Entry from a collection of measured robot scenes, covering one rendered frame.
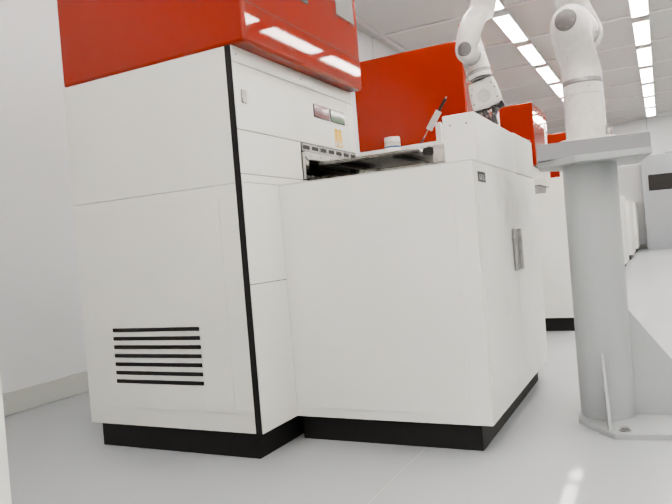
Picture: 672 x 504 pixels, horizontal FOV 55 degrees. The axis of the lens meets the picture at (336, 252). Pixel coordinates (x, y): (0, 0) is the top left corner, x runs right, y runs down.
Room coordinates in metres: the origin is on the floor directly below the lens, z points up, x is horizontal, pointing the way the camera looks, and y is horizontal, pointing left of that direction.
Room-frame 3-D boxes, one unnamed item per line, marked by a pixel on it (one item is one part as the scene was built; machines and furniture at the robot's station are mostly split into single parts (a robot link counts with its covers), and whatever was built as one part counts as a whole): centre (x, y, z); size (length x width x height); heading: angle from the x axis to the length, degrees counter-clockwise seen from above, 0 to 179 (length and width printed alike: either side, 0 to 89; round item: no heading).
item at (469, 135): (2.09, -0.50, 0.89); 0.55 x 0.09 x 0.14; 153
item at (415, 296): (2.34, -0.34, 0.41); 0.96 x 0.64 x 0.82; 153
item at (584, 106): (2.03, -0.82, 0.96); 0.19 x 0.19 x 0.18
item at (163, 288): (2.40, 0.38, 0.41); 0.82 x 0.70 x 0.82; 153
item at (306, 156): (2.40, -0.01, 0.89); 0.44 x 0.02 x 0.10; 153
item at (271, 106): (2.24, 0.08, 1.02); 0.81 x 0.03 x 0.40; 153
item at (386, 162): (2.31, -0.21, 0.90); 0.34 x 0.34 x 0.01; 63
